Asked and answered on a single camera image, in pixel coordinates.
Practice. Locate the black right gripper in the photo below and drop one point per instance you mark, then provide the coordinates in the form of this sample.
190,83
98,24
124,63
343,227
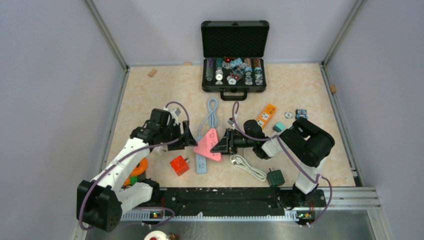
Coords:
222,146

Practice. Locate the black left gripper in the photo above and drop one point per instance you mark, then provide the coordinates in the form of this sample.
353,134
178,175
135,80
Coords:
189,140

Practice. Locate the red cube socket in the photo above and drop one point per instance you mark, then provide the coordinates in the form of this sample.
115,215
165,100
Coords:
180,165

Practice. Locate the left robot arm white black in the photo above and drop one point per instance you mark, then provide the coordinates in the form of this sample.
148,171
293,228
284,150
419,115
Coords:
101,201

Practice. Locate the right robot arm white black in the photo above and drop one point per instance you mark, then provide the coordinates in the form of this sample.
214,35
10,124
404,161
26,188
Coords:
303,140

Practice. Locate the pink triangular power strip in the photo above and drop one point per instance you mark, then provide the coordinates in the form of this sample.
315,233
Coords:
210,139

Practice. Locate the light blue power strip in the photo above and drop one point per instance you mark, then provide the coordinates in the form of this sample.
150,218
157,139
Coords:
200,160

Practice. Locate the orange power strip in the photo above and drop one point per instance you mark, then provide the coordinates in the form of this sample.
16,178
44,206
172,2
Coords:
266,114

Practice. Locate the teal small cube adapter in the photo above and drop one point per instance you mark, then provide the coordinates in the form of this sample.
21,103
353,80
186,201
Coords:
279,127

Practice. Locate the orange tape roll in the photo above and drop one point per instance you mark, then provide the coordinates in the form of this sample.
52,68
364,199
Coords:
138,173

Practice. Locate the dark green cube socket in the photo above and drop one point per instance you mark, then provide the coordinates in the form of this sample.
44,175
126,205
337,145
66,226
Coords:
275,178

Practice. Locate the small white round disc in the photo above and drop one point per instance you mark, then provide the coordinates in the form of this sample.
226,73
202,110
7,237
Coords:
288,115

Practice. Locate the wooden block left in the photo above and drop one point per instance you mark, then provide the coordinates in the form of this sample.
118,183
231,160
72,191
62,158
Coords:
152,73

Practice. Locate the blue owl figure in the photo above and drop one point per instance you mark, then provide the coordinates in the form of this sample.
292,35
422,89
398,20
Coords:
301,113

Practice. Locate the black open carrying case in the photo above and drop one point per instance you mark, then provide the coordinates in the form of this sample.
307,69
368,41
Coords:
233,52

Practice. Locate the red white emergency button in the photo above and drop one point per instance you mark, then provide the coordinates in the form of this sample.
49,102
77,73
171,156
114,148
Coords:
160,235

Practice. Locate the wooden block right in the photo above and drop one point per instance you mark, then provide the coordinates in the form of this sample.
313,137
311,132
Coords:
332,88

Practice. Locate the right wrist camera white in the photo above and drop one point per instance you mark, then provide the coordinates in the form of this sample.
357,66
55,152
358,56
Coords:
231,122

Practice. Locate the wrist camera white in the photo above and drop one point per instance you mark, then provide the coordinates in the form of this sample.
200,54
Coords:
231,122
175,112

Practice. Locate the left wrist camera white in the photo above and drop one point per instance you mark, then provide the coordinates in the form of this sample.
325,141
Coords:
175,112

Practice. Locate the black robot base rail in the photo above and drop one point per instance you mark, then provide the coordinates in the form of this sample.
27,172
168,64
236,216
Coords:
234,201

